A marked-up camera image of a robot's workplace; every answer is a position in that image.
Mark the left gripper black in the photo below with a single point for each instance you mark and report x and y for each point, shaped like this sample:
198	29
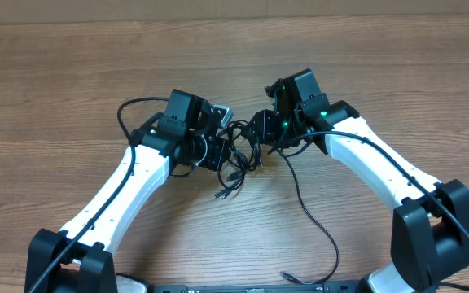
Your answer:
220	154

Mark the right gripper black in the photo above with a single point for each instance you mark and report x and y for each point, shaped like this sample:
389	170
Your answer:
259	127

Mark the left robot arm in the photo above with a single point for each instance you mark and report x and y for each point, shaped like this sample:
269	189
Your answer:
80	256

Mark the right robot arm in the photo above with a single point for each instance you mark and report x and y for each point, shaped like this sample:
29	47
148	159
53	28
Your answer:
430	219

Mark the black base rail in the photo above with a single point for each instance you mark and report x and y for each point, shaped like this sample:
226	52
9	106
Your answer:
255	289

